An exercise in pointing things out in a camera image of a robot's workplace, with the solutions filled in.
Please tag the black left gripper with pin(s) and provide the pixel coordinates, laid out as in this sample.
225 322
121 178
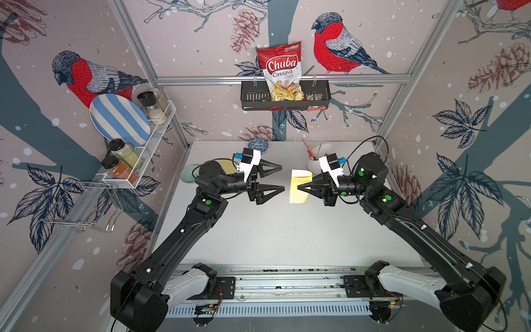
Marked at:
254 192

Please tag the blue patterned bowl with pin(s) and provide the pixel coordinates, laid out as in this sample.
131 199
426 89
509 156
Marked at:
259 144

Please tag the light green small bowl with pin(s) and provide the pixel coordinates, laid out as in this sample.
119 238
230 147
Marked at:
190 173

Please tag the black wall basket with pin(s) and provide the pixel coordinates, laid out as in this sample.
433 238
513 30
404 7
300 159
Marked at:
304 96

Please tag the black cap salt shaker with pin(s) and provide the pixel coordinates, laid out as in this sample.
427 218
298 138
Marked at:
153 110

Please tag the metal spoon handle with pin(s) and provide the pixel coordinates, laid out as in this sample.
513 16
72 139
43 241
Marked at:
316 155

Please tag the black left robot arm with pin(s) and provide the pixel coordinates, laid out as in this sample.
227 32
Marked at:
141 299

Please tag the white utensil cup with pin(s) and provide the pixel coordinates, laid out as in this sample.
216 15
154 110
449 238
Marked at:
323 149

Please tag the white wire wall shelf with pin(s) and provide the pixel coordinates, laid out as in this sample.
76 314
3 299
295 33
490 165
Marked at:
145 152

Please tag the green spice jar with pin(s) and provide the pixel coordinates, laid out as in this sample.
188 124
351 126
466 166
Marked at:
126 153

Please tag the orange spice jar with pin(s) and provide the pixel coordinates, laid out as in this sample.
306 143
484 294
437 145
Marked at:
118 169

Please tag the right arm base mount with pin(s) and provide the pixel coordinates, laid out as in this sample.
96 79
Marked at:
367 283

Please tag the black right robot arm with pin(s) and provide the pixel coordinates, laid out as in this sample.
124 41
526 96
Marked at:
465 292

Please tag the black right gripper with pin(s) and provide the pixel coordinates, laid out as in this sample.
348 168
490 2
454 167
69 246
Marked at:
328 191

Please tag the blue white striped plate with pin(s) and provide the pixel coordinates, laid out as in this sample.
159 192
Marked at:
117 117

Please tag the red Chuba chips bag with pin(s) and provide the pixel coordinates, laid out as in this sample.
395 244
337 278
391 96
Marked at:
281 68

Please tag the red pen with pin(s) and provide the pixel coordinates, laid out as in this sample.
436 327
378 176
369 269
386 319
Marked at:
308 149

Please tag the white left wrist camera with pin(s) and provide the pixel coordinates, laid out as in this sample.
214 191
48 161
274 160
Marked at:
248 159

